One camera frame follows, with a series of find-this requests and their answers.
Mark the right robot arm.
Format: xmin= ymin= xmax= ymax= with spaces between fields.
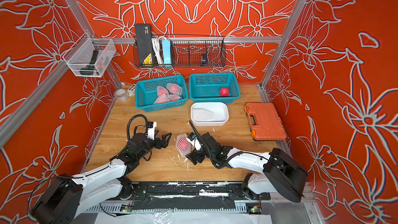
xmin=187 ymin=133 xmax=308 ymax=203

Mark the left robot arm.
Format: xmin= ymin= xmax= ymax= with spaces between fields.
xmin=29 ymin=133 xmax=172 ymax=224

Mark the teal basket with netted apples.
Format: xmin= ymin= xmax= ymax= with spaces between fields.
xmin=135 ymin=75 xmax=188 ymax=113

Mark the teal basket for bare apples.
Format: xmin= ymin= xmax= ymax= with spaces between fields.
xmin=189 ymin=73 xmax=241 ymax=104

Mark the white plastic tub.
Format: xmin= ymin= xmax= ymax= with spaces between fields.
xmin=190 ymin=102 xmax=229 ymax=127

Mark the white remote control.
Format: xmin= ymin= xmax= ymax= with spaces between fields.
xmin=127 ymin=84 xmax=136 ymax=97

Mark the clear tape roll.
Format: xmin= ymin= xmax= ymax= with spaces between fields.
xmin=114 ymin=89 xmax=129 ymax=102

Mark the orange tool case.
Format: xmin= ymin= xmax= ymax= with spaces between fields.
xmin=245 ymin=103 xmax=287 ymax=142

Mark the light blue power bank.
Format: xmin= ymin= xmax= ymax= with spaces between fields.
xmin=162 ymin=39 xmax=172 ymax=65

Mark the black box device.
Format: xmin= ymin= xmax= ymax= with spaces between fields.
xmin=135 ymin=24 xmax=153 ymax=67

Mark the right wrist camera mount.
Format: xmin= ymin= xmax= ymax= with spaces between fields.
xmin=188 ymin=136 xmax=203 ymax=151

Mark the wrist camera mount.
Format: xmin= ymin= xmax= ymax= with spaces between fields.
xmin=188 ymin=136 xmax=203 ymax=151
xmin=146 ymin=121 xmax=157 ymax=140

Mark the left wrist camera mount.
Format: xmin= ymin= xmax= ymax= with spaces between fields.
xmin=146 ymin=121 xmax=157 ymax=140

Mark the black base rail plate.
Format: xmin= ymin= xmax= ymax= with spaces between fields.
xmin=105 ymin=181 xmax=271 ymax=214

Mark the white coiled cable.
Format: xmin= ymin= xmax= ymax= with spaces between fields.
xmin=151 ymin=36 xmax=165 ymax=66

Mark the dark green handled tool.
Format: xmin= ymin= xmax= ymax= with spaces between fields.
xmin=79 ymin=49 xmax=98 ymax=76

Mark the clear acrylic wall box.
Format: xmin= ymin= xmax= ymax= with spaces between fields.
xmin=62 ymin=33 xmax=116 ymax=78

